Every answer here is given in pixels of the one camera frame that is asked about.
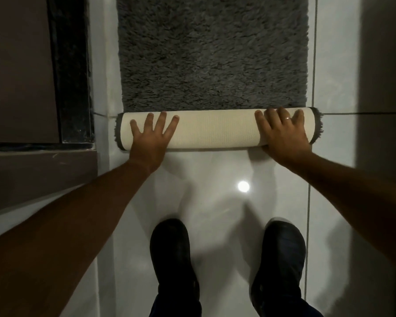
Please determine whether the person's right hand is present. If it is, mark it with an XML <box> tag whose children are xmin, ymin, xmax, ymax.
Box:
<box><xmin>254</xmin><ymin>107</ymin><xmax>313</xmax><ymax>166</ymax></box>

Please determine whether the person's left hand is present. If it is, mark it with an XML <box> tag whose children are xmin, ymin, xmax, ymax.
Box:
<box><xmin>129</xmin><ymin>111</ymin><xmax>180</xmax><ymax>173</ymax></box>

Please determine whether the grey shaggy rug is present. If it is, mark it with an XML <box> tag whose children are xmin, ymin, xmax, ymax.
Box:
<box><xmin>114</xmin><ymin>0</ymin><xmax>323</xmax><ymax>152</ymax></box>

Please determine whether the person's left forearm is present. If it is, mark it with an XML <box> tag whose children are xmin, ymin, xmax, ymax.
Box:
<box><xmin>0</xmin><ymin>158</ymin><xmax>158</xmax><ymax>317</ymax></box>

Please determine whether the person's right forearm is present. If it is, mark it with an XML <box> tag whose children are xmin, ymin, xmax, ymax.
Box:
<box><xmin>285</xmin><ymin>152</ymin><xmax>396</xmax><ymax>276</ymax></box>

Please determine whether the person's black left shoe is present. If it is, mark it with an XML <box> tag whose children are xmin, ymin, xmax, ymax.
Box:
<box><xmin>149</xmin><ymin>218</ymin><xmax>200</xmax><ymax>317</ymax></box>

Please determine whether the person's black shoe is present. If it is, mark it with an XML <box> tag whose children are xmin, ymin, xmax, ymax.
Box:
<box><xmin>149</xmin><ymin>218</ymin><xmax>200</xmax><ymax>317</ymax></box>
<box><xmin>250</xmin><ymin>219</ymin><xmax>307</xmax><ymax>317</ymax></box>

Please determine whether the person's black right shoe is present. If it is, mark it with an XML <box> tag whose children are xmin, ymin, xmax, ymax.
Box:
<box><xmin>250</xmin><ymin>219</ymin><xmax>307</xmax><ymax>317</ymax></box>

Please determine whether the person's dark left trouser leg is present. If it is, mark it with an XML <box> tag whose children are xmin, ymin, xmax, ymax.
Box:
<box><xmin>148</xmin><ymin>289</ymin><xmax>202</xmax><ymax>317</ymax></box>

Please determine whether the person's dark trouser leg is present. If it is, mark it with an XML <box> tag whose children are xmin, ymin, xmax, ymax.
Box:
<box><xmin>277</xmin><ymin>295</ymin><xmax>325</xmax><ymax>317</ymax></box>
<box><xmin>148</xmin><ymin>289</ymin><xmax>202</xmax><ymax>317</ymax></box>

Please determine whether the person's dark right trouser leg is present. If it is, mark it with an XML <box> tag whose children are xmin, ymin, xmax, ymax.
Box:
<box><xmin>277</xmin><ymin>295</ymin><xmax>325</xmax><ymax>317</ymax></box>

